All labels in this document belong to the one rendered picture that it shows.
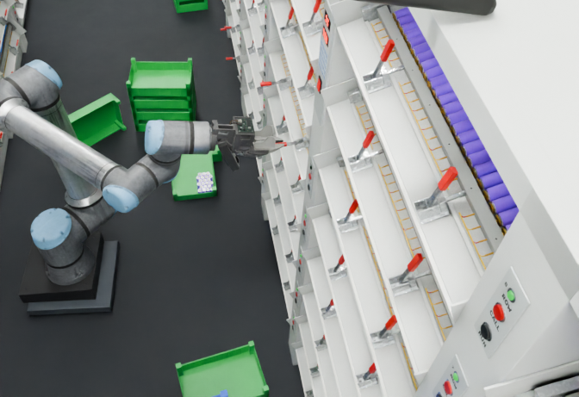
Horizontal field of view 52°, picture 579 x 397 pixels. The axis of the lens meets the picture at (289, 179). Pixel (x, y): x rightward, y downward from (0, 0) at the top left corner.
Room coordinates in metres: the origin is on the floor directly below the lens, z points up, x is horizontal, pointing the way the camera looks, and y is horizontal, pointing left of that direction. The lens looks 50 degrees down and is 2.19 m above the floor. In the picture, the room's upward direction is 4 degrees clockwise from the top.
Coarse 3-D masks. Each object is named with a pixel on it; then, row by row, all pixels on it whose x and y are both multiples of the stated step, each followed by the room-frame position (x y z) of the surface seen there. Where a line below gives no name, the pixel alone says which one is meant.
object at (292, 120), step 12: (276, 48) 1.61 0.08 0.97; (276, 60) 1.56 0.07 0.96; (276, 72) 1.51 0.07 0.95; (288, 72) 1.50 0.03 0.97; (288, 96) 1.39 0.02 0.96; (288, 108) 1.34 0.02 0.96; (288, 120) 1.29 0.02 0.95; (300, 132) 1.23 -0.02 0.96; (300, 156) 1.14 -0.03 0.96; (300, 168) 1.10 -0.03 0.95; (300, 180) 1.02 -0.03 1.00
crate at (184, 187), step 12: (192, 156) 1.91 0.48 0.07; (204, 156) 1.92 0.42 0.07; (180, 168) 1.84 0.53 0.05; (192, 168) 1.85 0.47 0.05; (204, 168) 1.86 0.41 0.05; (180, 180) 1.78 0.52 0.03; (192, 180) 1.79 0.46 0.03; (180, 192) 1.72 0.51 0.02; (192, 192) 1.73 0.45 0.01; (216, 192) 1.72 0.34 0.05
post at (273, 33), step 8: (272, 16) 1.61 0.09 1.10; (272, 24) 1.61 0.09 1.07; (272, 32) 1.61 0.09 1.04; (264, 40) 1.70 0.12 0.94; (264, 48) 1.69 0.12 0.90; (264, 56) 1.69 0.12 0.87; (272, 72) 1.61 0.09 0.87; (264, 80) 1.68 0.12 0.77; (272, 80) 1.61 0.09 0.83; (264, 88) 1.68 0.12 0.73; (264, 120) 1.67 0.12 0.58; (272, 120) 1.61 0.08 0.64; (264, 160) 1.65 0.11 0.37; (264, 192) 1.63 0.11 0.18; (264, 200) 1.62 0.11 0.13; (264, 208) 1.62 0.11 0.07; (264, 216) 1.61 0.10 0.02
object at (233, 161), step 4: (224, 144) 1.11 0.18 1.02; (220, 148) 1.10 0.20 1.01; (224, 148) 1.10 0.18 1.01; (228, 148) 1.11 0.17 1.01; (224, 152) 1.10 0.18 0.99; (228, 152) 1.10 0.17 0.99; (224, 156) 1.10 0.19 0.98; (228, 156) 1.10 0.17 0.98; (232, 156) 1.11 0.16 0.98; (236, 156) 1.13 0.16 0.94; (228, 160) 1.10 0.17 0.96; (232, 160) 1.10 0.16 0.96; (236, 160) 1.12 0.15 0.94; (228, 164) 1.10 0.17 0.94; (232, 164) 1.10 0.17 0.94; (236, 164) 1.11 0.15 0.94; (232, 168) 1.10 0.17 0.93; (236, 168) 1.11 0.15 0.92
